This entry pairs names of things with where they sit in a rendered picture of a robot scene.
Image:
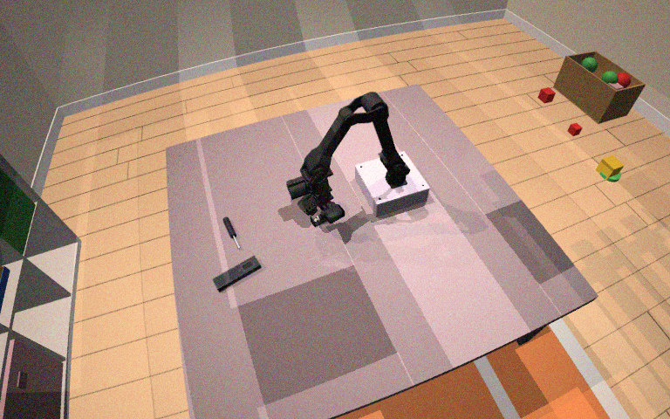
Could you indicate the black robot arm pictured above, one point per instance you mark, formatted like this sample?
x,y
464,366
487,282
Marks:
x,y
316,166

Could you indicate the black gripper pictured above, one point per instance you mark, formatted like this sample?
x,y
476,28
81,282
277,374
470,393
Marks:
x,y
330,210

